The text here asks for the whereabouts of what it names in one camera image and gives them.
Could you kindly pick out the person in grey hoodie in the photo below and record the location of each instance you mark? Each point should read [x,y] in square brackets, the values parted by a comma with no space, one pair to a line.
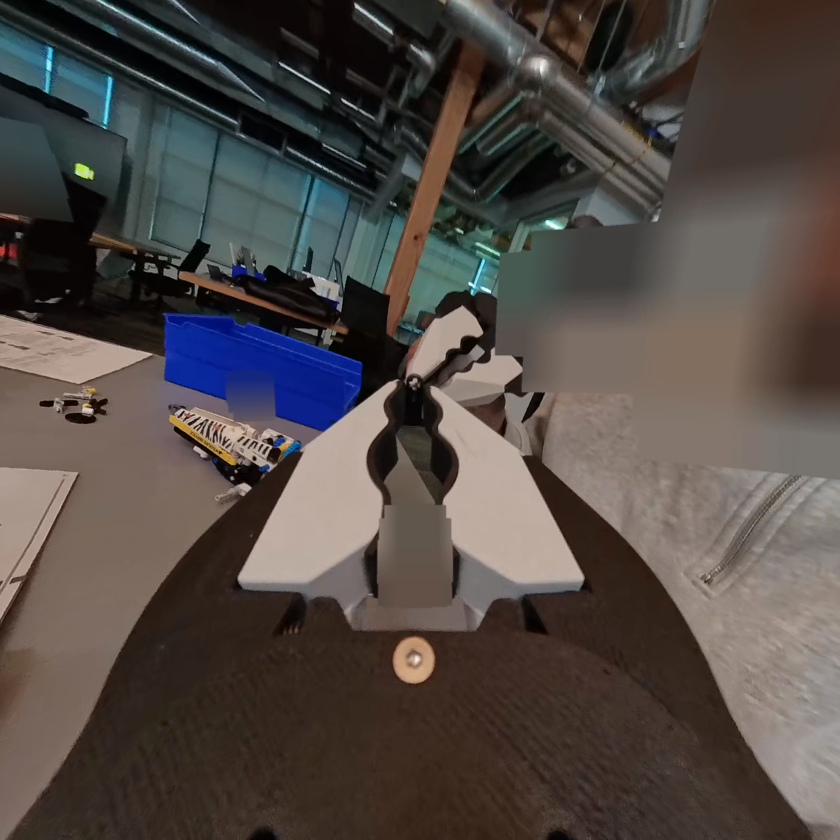
[754,623]

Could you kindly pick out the black bag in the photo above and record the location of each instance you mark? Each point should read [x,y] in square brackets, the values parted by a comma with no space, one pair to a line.
[289,285]

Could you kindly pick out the blue plastic bin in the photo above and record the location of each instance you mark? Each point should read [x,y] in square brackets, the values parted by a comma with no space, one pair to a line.
[262,358]

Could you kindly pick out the black office chair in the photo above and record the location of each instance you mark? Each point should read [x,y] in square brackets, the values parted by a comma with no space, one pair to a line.
[184,269]

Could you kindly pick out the wooden background table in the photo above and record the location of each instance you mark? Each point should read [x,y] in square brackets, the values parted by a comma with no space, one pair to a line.
[262,308]

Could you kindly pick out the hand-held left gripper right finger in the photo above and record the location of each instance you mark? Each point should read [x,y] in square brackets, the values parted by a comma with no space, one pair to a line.
[505,518]

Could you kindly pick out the small black lego piece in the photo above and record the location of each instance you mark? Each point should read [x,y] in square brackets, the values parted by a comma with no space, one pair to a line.
[414,394]

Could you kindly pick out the black round lego plate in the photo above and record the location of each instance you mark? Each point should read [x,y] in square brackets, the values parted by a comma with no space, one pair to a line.
[80,418]

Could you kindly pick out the round metal duct pipes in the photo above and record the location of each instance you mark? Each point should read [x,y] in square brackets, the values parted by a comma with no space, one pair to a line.
[564,85]

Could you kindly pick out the black high-back chair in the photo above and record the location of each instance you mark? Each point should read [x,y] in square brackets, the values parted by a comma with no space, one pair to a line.
[367,328]

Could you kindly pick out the printed instruction sheet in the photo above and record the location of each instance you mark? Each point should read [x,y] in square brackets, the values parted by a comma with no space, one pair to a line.
[59,348]

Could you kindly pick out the small white lego pin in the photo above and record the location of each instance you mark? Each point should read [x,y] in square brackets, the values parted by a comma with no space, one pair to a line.
[233,493]

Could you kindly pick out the white instruction booklet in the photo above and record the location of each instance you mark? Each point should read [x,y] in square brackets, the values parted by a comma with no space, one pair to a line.
[26,525]

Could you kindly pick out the green exit sign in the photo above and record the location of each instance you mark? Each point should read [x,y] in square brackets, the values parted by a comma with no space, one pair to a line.
[84,171]

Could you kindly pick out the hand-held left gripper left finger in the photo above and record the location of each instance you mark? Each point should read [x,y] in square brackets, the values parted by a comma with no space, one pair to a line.
[315,512]

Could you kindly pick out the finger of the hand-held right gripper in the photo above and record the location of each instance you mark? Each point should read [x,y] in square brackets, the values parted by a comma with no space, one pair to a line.
[489,380]
[446,341]

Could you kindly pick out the striped lego vehicle model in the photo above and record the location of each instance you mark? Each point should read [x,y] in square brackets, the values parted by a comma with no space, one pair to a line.
[226,436]

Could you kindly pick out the wooden post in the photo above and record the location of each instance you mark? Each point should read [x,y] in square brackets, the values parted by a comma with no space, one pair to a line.
[430,197]

